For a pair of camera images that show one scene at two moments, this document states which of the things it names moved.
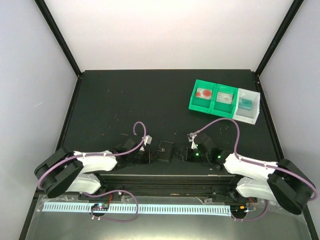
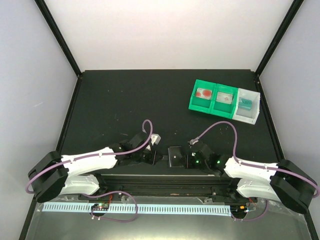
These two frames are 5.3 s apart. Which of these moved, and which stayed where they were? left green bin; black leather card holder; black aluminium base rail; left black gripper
Moved: black leather card holder
Stayed: left black gripper; black aluminium base rail; left green bin
